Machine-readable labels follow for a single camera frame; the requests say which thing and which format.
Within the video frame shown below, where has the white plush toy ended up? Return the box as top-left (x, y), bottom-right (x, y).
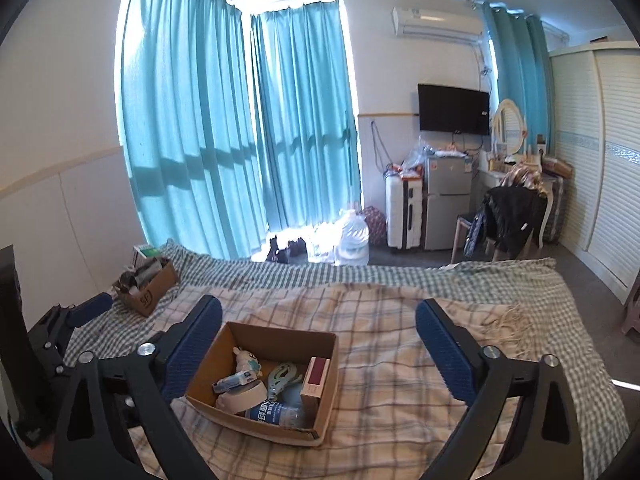
top-left (233, 347), bottom-right (262, 378)

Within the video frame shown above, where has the green folding hanger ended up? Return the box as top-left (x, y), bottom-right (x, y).
top-left (267, 362), bottom-right (303, 402)

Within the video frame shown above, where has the clear plastic water bottle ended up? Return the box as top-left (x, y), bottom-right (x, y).
top-left (244, 401), bottom-right (306, 429)

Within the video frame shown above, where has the red white medicine box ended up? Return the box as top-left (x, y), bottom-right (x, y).
top-left (300, 356), bottom-right (331, 422)

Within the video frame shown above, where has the blue tissue pack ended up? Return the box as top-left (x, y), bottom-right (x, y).
top-left (213, 370), bottom-right (258, 394)

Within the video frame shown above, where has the small cardboard box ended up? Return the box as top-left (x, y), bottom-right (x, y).
top-left (113, 244), bottom-right (179, 318)

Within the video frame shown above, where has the green checked bed sheet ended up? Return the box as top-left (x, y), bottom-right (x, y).
top-left (65, 242), bottom-right (629, 479)

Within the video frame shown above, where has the beige plaid blanket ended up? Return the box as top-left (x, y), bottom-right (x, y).
top-left (127, 283), bottom-right (534, 480)

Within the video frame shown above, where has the large open cardboard box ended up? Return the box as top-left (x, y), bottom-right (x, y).
top-left (186, 322), bottom-right (340, 448)

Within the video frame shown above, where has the chair with black jacket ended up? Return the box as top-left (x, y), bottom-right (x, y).
top-left (450, 164), bottom-right (552, 263)

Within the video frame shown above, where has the large clear water jug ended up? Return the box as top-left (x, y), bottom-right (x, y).
top-left (335, 209), bottom-right (369, 266)

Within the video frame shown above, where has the teal window curtain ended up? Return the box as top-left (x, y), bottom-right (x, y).
top-left (117, 0), bottom-right (361, 259)

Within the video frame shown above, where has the silver mini fridge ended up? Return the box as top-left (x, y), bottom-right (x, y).
top-left (424, 155), bottom-right (472, 252)

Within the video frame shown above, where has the white suitcase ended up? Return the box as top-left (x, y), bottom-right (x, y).
top-left (385, 170), bottom-right (423, 250)

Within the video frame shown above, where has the white oval mirror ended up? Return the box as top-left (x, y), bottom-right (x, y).
top-left (491, 99), bottom-right (527, 158)

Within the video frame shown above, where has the white louvred wardrobe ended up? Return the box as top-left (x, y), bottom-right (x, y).
top-left (551, 41), bottom-right (639, 301)

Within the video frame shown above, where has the teal side curtain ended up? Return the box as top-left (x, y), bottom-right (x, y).
top-left (480, 1), bottom-right (554, 152)

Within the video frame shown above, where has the white air conditioner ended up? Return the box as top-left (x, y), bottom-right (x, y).
top-left (392, 8), bottom-right (483, 46)

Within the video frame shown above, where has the black wall television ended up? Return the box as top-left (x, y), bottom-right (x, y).
top-left (418, 84), bottom-right (490, 136)

